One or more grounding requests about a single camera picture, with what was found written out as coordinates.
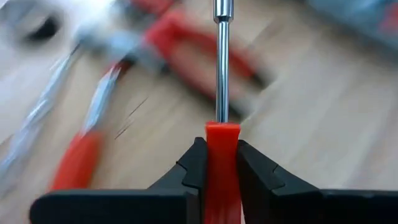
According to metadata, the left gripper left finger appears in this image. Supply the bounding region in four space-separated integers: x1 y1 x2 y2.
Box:
29 136 208 224

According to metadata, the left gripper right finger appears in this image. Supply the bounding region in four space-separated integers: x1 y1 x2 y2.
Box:
237 139 398 224

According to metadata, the red handled screwdriver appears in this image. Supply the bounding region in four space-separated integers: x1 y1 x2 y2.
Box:
49 60 133 191
203 0 243 224

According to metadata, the red black handled tool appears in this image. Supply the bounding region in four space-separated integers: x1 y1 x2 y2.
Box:
74 9 277 119

